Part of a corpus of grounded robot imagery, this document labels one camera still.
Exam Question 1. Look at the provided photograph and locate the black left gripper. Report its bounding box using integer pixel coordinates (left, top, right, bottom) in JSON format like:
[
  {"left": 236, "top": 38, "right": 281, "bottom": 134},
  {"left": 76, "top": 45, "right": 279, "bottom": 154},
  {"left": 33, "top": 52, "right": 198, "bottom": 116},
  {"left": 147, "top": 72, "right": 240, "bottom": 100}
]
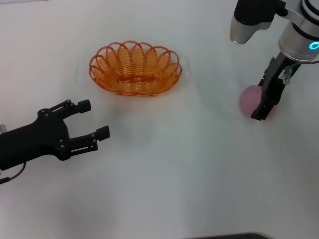
[{"left": 0, "top": 99, "right": 111, "bottom": 171}]

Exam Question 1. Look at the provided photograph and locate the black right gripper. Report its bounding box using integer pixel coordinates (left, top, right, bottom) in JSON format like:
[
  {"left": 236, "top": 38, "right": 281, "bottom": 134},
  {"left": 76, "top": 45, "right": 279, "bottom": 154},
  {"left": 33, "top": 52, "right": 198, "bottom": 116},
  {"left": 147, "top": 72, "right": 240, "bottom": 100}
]
[{"left": 250, "top": 50, "right": 303, "bottom": 122}]

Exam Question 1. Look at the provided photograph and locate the pink peach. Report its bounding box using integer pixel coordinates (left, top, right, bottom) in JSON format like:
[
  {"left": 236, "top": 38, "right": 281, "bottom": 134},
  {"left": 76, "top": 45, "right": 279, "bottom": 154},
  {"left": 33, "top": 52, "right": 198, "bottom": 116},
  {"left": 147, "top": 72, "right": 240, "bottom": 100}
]
[{"left": 239, "top": 84, "right": 279, "bottom": 119}]

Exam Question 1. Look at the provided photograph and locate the orange plastic wire basket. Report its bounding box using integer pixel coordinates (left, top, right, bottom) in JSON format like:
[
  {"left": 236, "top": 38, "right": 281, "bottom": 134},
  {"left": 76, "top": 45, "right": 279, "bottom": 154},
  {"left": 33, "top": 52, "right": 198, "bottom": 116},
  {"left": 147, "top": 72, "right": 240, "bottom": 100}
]
[{"left": 89, "top": 39, "right": 183, "bottom": 97}]

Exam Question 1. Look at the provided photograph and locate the dark rounded robot base edge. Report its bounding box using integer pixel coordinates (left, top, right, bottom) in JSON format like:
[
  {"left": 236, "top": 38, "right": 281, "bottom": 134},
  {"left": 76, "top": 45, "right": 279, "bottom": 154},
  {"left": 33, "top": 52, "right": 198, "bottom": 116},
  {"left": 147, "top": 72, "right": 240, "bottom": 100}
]
[{"left": 193, "top": 232, "right": 271, "bottom": 239}]

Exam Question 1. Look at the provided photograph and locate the right gripper cable with plug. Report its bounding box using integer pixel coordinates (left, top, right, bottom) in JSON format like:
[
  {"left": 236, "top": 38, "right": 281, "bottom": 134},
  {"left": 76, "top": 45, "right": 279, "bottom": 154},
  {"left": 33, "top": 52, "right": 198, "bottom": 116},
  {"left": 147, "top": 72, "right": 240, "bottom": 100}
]
[{"left": 281, "top": 60, "right": 319, "bottom": 86}]

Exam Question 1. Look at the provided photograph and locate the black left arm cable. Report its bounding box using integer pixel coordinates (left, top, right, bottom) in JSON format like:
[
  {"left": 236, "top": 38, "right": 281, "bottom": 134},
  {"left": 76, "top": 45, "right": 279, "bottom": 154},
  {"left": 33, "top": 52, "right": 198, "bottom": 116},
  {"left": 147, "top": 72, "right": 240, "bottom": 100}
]
[{"left": 0, "top": 161, "right": 27, "bottom": 185}]

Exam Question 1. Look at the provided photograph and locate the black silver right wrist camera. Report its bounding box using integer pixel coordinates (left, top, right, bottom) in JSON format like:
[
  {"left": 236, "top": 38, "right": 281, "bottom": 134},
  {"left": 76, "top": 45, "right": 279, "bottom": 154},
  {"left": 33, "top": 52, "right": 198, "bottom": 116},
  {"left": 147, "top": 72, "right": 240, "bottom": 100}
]
[{"left": 229, "top": 0, "right": 305, "bottom": 45}]

